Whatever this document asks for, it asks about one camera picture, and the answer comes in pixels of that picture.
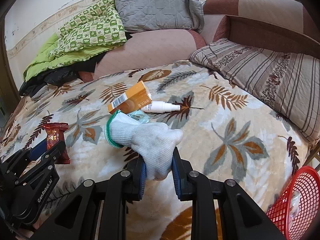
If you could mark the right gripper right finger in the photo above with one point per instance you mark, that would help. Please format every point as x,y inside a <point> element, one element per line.
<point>240,216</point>

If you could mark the white spray bottle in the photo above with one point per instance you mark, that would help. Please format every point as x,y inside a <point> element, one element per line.
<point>160,107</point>

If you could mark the striped floral pillow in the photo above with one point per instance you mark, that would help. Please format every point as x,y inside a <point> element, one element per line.
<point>286,82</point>

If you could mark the red plastic mesh basket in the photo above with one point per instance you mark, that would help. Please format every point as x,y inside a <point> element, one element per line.
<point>294,211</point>

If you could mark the orange medicine box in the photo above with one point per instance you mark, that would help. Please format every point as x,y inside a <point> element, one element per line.
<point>131,100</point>

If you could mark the grey quilted pillow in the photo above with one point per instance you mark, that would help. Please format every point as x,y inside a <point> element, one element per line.
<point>145,15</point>

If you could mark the black garment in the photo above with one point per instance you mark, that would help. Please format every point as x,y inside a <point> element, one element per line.
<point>59,76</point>

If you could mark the pink quilted bolster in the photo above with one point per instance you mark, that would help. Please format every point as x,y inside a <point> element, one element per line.
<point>146,50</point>

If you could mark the red foil snack packet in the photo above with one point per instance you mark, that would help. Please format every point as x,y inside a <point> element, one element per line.
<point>55,133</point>

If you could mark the green checkered quilt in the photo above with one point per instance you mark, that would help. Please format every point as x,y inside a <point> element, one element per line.
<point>92,31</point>

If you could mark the white knit work glove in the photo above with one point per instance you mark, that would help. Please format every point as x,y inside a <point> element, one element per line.
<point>154,141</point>

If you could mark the teal cartoon wipes pouch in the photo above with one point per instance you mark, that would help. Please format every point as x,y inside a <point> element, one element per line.
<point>140,116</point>

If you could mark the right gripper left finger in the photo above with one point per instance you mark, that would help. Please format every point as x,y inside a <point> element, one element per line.
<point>97,210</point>

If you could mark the brown patchwork headboard cushion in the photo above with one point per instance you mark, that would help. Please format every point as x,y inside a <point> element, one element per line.
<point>278,25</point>

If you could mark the leaf pattern bed blanket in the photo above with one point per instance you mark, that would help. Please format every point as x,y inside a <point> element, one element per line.
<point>228,133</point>

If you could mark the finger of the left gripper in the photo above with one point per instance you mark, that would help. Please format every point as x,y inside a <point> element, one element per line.
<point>37,151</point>
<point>40,170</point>

